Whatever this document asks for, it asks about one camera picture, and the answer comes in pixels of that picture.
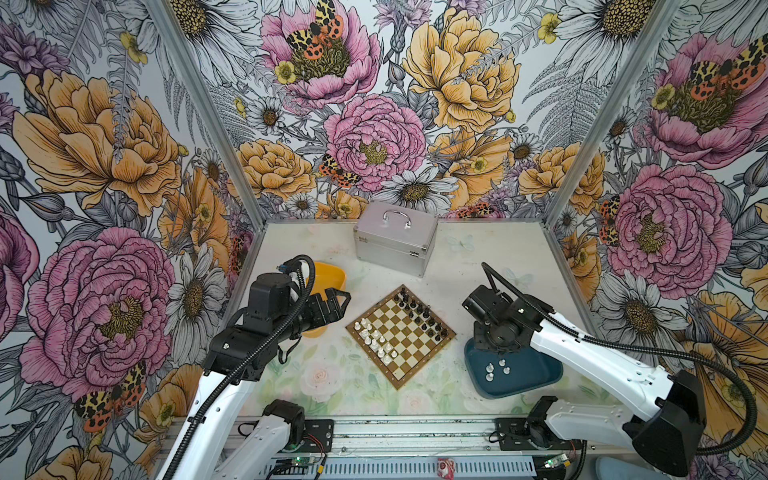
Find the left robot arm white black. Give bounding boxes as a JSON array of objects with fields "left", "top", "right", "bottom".
[{"left": 157, "top": 269, "right": 351, "bottom": 479}]

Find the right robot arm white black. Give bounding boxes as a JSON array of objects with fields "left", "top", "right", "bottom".
[{"left": 462, "top": 285, "right": 706, "bottom": 477}]

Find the wooden chess board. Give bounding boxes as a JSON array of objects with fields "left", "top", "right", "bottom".
[{"left": 346, "top": 285, "right": 456, "bottom": 389}]

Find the teal plastic tray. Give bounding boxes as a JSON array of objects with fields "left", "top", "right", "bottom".
[{"left": 464, "top": 339, "right": 564, "bottom": 399}]

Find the yellow plastic tray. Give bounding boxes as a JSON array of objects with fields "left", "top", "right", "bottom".
[{"left": 299, "top": 262, "right": 350, "bottom": 338}]

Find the silver aluminium case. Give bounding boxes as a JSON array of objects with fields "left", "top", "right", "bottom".
[{"left": 353, "top": 202, "right": 438, "bottom": 277}]

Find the small red white object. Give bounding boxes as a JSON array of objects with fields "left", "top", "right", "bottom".
[{"left": 437, "top": 458, "right": 456, "bottom": 480}]

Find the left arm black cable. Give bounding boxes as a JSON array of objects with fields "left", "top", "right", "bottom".
[{"left": 161, "top": 254, "right": 317, "bottom": 480}]

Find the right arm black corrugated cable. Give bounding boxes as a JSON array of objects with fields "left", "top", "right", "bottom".
[{"left": 481, "top": 262, "right": 758, "bottom": 457}]

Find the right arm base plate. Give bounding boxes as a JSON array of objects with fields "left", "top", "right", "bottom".
[{"left": 488, "top": 417, "right": 583, "bottom": 452}]

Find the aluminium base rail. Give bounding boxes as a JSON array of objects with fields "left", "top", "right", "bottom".
[{"left": 208, "top": 414, "right": 636, "bottom": 464}]

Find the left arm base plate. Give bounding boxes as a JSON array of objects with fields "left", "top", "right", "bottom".
[{"left": 298, "top": 419, "right": 335, "bottom": 454}]

